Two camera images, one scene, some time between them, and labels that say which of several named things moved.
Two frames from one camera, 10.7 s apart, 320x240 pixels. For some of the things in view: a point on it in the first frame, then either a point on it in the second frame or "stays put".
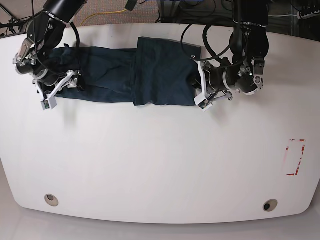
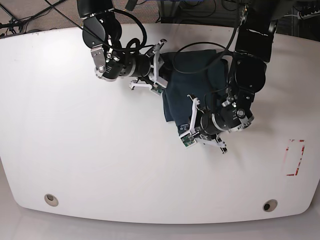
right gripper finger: (223, 93) → (218, 142)
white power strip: (299, 15) stays put
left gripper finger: (70, 73) → (159, 80)
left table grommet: (51, 200) stays put
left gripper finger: (71, 73) → (133, 83)
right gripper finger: (203, 94) → (195, 102)
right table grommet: (270, 205) stays put
